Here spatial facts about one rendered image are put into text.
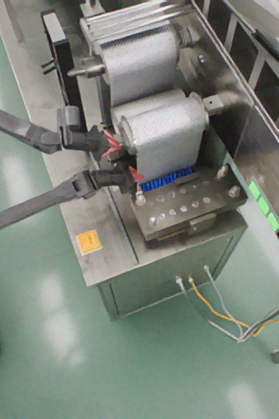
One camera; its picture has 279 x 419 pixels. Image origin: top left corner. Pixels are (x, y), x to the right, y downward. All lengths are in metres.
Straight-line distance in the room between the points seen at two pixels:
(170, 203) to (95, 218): 0.32
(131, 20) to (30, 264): 1.62
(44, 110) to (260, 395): 1.79
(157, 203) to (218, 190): 0.23
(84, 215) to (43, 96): 0.64
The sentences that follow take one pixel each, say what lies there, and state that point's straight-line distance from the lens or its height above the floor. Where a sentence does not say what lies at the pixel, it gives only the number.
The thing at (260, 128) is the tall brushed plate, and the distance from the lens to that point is 1.22.
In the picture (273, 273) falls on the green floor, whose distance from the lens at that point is 2.56.
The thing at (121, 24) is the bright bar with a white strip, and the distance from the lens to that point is 1.40.
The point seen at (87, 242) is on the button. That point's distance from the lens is 1.53.
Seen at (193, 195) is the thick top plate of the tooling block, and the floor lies 1.03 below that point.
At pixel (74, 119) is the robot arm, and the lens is 1.25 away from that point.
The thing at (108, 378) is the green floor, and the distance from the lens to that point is 2.36.
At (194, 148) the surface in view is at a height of 1.15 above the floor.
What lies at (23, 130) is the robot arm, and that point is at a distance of 1.24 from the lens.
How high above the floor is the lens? 2.35
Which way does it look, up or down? 65 degrees down
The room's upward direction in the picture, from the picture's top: 2 degrees counter-clockwise
